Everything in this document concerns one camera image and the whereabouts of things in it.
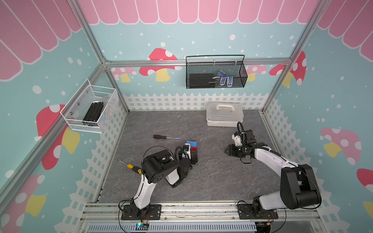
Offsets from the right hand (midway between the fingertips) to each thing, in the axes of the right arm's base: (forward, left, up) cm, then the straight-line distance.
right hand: (227, 151), depth 91 cm
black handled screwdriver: (+14, +42, -4) cm, 44 cm away
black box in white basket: (+5, +71, +31) cm, 77 cm away
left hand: (+3, +22, -3) cm, 23 cm away
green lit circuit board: (-38, +49, -8) cm, 62 cm away
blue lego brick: (+3, +22, +4) cm, 22 cm away
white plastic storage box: (+27, -1, +6) cm, 27 cm away
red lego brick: (+1, +22, +2) cm, 22 cm away
